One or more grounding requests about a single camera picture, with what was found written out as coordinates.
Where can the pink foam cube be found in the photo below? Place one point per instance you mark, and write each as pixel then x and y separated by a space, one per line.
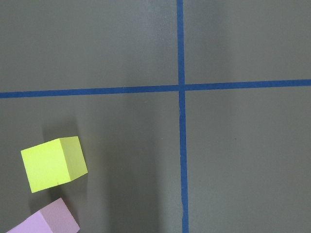
pixel 53 218

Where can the yellow foam cube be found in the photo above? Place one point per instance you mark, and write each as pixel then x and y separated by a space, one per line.
pixel 54 163

